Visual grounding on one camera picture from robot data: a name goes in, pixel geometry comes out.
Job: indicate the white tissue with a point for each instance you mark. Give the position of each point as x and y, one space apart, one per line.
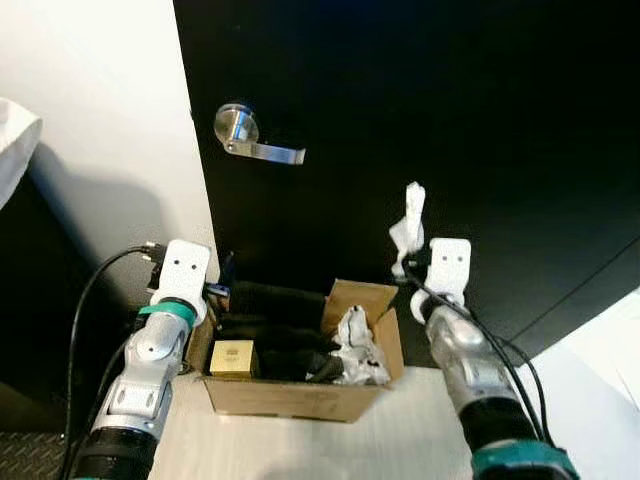
410 225

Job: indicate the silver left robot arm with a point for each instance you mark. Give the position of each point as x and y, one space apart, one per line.
150 370

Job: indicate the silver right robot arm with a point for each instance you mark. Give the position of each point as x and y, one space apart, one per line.
480 380

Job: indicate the small gold box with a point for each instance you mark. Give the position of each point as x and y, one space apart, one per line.
232 358

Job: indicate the black clothes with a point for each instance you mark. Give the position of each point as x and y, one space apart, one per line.
280 330

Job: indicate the crumpled silver white wrapper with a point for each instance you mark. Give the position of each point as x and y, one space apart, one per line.
358 345

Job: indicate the brown cardboard box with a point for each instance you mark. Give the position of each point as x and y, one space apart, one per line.
290 400

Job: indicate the black door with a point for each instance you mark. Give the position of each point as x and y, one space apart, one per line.
450 100

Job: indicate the dark cabinet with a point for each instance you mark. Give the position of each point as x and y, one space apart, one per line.
30 330

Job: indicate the white cloth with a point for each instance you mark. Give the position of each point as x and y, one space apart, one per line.
15 150

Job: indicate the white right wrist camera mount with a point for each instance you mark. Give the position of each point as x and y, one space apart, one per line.
450 265

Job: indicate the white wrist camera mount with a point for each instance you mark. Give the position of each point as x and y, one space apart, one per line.
450 265
185 265

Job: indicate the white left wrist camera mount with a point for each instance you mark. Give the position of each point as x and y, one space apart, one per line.
185 265

